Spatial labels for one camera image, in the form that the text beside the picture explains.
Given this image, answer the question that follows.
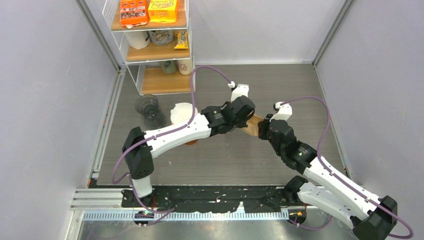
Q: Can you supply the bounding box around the printed white mug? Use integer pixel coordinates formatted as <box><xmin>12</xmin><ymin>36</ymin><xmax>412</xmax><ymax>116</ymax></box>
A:
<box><xmin>148</xmin><ymin>30</ymin><xmax>174</xmax><ymax>46</ymax></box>

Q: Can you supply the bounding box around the white patterned cup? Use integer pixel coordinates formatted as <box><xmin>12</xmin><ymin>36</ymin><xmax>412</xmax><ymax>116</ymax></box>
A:
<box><xmin>177</xmin><ymin>58</ymin><xmax>193</xmax><ymax>75</ymax></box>

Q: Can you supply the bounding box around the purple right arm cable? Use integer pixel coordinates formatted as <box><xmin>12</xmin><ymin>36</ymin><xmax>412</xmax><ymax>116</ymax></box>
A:
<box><xmin>279</xmin><ymin>96</ymin><xmax>415</xmax><ymax>239</ymax></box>

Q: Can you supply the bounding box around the yellow snack box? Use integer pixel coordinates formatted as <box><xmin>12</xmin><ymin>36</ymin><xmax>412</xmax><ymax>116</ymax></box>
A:
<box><xmin>147</xmin><ymin>0</ymin><xmax>179</xmax><ymax>23</ymax></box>

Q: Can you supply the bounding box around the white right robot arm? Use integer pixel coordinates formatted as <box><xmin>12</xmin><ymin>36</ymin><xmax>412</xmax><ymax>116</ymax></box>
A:
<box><xmin>257</xmin><ymin>118</ymin><xmax>398</xmax><ymax>240</ymax></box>

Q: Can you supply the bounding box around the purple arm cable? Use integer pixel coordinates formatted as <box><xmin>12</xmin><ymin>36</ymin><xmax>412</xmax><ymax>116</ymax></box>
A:
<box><xmin>279</xmin><ymin>96</ymin><xmax>415</xmax><ymax>239</ymax></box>
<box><xmin>111</xmin><ymin>65</ymin><xmax>236</xmax><ymax>185</ymax></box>

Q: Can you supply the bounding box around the brown paper filter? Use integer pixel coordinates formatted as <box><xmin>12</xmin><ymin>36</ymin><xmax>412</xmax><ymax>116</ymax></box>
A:
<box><xmin>241</xmin><ymin>114</ymin><xmax>264</xmax><ymax>137</ymax></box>

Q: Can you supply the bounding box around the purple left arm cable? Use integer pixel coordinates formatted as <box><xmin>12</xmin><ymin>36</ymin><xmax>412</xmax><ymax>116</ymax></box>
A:
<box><xmin>111</xmin><ymin>65</ymin><xmax>236</xmax><ymax>185</ymax></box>

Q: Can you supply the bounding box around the yellow candy bag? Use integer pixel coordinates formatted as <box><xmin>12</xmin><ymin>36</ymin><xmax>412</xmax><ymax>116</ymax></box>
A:
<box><xmin>174</xmin><ymin>30</ymin><xmax>189</xmax><ymax>50</ymax></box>

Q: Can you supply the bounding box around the amber glass jar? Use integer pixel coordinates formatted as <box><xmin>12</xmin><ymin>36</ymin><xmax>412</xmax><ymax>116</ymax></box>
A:
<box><xmin>185</xmin><ymin>140</ymin><xmax>197</xmax><ymax>146</ymax></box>

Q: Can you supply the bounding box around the orange snack box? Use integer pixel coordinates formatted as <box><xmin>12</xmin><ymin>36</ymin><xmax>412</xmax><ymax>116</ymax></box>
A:
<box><xmin>119</xmin><ymin>0</ymin><xmax>149</xmax><ymax>29</ymax></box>

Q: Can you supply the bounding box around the white paper coffee filter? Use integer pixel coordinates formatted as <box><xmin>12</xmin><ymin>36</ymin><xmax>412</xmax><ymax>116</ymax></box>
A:
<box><xmin>170</xmin><ymin>102</ymin><xmax>198</xmax><ymax>125</ymax></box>

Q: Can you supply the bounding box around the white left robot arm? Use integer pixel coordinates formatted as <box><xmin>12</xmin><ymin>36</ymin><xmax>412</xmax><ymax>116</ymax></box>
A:
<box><xmin>120</xmin><ymin>95</ymin><xmax>256</xmax><ymax>207</ymax></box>

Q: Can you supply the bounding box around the white wire wooden shelf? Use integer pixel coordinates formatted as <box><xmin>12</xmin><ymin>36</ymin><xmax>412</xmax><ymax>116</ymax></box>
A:
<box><xmin>102</xmin><ymin>0</ymin><xmax>195</xmax><ymax>96</ymax></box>

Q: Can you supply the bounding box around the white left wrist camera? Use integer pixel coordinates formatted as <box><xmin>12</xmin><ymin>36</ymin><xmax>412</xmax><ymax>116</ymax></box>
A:
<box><xmin>228</xmin><ymin>81</ymin><xmax>250</xmax><ymax>102</ymax></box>

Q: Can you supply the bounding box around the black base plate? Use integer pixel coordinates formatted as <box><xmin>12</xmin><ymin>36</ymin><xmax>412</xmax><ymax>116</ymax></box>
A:
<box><xmin>121</xmin><ymin>185</ymin><xmax>308</xmax><ymax>214</ymax></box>

